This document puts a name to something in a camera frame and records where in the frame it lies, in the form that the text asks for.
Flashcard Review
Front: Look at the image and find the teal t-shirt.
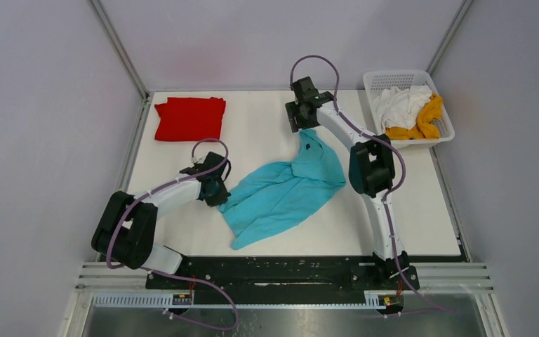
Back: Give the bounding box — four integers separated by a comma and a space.
219, 129, 346, 250

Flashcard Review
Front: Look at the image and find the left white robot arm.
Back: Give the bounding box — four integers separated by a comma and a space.
91, 152, 232, 289

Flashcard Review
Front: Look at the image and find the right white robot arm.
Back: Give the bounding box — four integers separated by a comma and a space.
286, 77, 410, 289

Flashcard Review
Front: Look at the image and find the folded red t-shirt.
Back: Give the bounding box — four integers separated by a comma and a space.
154, 97, 227, 142

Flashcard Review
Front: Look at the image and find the white crumpled t-shirt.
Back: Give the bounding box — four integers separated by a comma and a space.
374, 85, 433, 131

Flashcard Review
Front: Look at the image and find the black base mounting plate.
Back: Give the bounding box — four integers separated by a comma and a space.
145, 254, 421, 293

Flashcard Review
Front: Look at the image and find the yellow crumpled t-shirt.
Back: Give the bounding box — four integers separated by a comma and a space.
384, 93, 444, 140

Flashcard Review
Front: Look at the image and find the white slotted cable duct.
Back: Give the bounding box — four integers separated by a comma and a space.
91, 291, 404, 310

